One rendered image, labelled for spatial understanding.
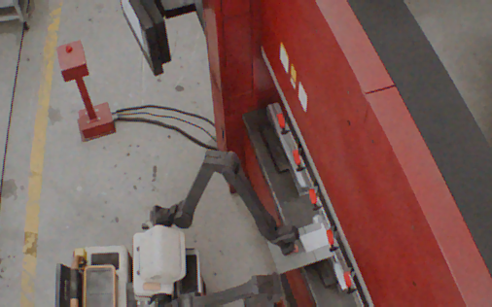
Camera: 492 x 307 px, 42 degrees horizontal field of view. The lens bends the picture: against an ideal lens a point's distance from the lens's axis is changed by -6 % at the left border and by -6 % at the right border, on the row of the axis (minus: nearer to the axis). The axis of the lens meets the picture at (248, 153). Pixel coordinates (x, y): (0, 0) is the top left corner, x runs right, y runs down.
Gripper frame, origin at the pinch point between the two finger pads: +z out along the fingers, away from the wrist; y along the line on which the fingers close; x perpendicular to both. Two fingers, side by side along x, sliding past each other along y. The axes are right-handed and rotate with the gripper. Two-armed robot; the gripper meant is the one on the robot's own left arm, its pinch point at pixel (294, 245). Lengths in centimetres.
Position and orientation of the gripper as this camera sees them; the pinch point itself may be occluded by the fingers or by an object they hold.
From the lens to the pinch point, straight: 306.2
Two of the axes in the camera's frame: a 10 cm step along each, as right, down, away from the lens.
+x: -8.0, 5.1, 3.1
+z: 5.0, 3.0, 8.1
